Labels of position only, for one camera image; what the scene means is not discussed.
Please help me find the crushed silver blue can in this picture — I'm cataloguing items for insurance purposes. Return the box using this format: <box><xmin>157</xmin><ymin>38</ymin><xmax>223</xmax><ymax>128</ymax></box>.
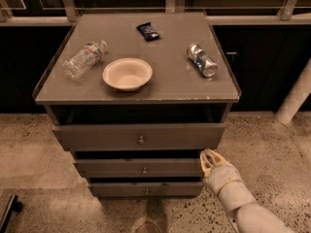
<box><xmin>187</xmin><ymin>44</ymin><xmax>218</xmax><ymax>78</ymax></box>

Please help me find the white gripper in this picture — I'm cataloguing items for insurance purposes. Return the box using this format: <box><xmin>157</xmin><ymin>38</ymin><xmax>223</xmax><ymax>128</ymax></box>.
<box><xmin>200</xmin><ymin>150</ymin><xmax>256</xmax><ymax>216</ymax></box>

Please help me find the metal railing frame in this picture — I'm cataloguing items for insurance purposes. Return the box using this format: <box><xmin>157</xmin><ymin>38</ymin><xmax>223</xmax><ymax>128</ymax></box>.
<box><xmin>0</xmin><ymin>0</ymin><xmax>311</xmax><ymax>25</ymax></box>

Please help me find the clear plastic water bottle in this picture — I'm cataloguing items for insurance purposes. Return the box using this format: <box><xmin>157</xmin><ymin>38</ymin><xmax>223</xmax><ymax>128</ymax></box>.
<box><xmin>62</xmin><ymin>41</ymin><xmax>108</xmax><ymax>80</ymax></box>

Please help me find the white paper bowl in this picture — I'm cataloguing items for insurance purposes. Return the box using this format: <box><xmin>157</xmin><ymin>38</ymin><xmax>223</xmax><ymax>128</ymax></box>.
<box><xmin>102</xmin><ymin>58</ymin><xmax>153</xmax><ymax>91</ymax></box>

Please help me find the grey top drawer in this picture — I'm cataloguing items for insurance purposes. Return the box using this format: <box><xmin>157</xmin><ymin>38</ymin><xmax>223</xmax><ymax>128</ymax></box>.
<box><xmin>52</xmin><ymin>123</ymin><xmax>225</xmax><ymax>151</ymax></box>

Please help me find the grey drawer cabinet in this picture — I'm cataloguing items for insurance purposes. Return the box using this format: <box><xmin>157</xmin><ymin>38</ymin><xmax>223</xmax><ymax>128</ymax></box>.
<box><xmin>34</xmin><ymin>13</ymin><xmax>241</xmax><ymax>186</ymax></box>

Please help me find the grey drawer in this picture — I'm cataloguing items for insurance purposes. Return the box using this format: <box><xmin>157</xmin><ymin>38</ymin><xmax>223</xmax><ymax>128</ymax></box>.
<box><xmin>89</xmin><ymin>182</ymin><xmax>203</xmax><ymax>198</ymax></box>
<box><xmin>74</xmin><ymin>158</ymin><xmax>203</xmax><ymax>178</ymax></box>
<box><xmin>52</xmin><ymin>123</ymin><xmax>225</xmax><ymax>151</ymax></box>

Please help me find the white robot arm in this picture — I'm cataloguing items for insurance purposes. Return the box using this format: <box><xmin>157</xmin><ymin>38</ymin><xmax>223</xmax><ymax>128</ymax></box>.
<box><xmin>200</xmin><ymin>60</ymin><xmax>311</xmax><ymax>233</ymax></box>

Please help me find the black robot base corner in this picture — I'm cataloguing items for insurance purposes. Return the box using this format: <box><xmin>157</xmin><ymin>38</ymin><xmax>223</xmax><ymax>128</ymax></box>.
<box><xmin>0</xmin><ymin>195</ymin><xmax>23</xmax><ymax>233</ymax></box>

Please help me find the grey bottom drawer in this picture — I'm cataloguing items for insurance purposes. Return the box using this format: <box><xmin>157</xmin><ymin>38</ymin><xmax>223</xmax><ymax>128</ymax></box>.
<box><xmin>89</xmin><ymin>182</ymin><xmax>203</xmax><ymax>198</ymax></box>

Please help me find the dark blue snack packet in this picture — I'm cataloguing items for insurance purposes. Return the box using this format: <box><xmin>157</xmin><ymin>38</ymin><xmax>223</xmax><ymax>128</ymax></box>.
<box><xmin>136</xmin><ymin>22</ymin><xmax>159</xmax><ymax>42</ymax></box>

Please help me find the grey middle drawer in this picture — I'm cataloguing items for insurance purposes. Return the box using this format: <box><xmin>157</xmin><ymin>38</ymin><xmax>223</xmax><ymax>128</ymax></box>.
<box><xmin>74</xmin><ymin>158</ymin><xmax>203</xmax><ymax>178</ymax></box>

